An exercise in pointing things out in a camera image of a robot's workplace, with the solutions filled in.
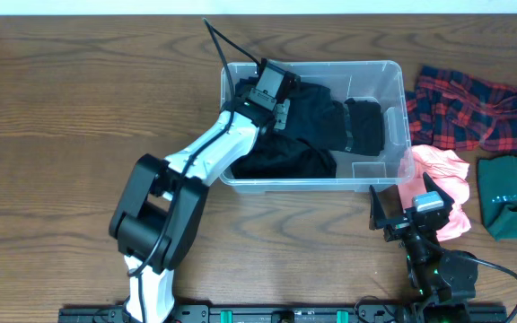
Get pink folded garment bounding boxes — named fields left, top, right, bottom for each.
left=398, top=144, right=471, bottom=241

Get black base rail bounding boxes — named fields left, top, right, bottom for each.
left=58, top=303, right=509, bottom=323

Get black jeans with zipper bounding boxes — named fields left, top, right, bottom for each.
left=231, top=134, right=337, bottom=179

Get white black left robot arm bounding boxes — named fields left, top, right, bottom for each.
left=109, top=89, right=290, bottom=322

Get red plaid flannel shirt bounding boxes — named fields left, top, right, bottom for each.
left=406, top=65, right=517, bottom=155

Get clear plastic storage bin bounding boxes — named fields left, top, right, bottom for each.
left=220, top=60, right=415, bottom=194

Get green folded garment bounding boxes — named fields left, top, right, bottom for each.
left=477, top=156, right=517, bottom=240

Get dark garment with tape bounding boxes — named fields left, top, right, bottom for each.
left=233, top=78, right=347, bottom=152

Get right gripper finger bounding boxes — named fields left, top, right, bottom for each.
left=369, top=186, right=388, bottom=231
left=423, top=172, right=454, bottom=206

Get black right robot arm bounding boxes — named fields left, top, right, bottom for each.
left=369, top=173, right=478, bottom=323

